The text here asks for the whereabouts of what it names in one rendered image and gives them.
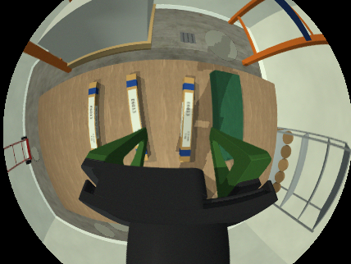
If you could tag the dark green low platform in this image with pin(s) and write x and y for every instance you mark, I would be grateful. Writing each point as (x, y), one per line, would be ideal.
(227, 106)

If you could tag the tan welding electrode pack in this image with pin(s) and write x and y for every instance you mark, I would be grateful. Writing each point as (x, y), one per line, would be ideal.
(93, 115)
(186, 119)
(133, 101)

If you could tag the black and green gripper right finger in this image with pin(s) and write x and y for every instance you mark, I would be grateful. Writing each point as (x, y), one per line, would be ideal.
(249, 161)

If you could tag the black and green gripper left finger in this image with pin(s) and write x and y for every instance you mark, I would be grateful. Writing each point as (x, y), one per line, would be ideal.
(115, 151)

